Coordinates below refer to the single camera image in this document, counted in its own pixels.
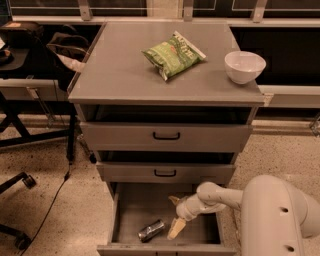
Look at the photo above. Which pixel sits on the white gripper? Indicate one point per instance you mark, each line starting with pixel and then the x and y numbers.
pixel 185 208

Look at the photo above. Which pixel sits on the silver redbull can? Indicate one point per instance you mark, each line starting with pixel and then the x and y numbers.
pixel 151 231

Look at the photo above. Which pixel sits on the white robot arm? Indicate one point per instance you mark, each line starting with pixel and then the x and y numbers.
pixel 275 216

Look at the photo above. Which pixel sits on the grey bottom drawer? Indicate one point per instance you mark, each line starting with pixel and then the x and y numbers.
pixel 137 205

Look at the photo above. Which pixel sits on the grey drawer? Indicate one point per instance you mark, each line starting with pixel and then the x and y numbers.
pixel 144 172
pixel 137 205
pixel 138 137

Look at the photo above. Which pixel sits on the grey middle drawer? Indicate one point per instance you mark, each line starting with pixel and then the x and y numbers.
pixel 144 172

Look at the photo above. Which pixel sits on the grey top drawer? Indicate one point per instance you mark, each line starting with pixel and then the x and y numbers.
pixel 138 137

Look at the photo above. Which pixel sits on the grey drawer cabinet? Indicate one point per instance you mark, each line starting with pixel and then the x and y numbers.
pixel 119 85

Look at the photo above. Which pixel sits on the green chip bag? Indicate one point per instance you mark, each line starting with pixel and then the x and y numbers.
pixel 173 56

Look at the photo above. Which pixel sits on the white bowl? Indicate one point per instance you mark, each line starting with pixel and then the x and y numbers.
pixel 243 67

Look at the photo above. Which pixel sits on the dark bag on desk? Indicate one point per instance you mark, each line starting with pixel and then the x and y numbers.
pixel 68 49

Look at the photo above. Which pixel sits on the black middle drawer handle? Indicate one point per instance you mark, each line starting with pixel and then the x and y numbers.
pixel 159 173

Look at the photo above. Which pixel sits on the black drawer handle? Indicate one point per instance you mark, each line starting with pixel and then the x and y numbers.
pixel 166 137
pixel 159 173

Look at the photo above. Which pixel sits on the black top drawer handle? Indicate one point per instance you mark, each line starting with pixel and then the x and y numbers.
pixel 166 137

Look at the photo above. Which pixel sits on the black desk with frame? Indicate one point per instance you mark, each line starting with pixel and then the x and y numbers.
pixel 32 82

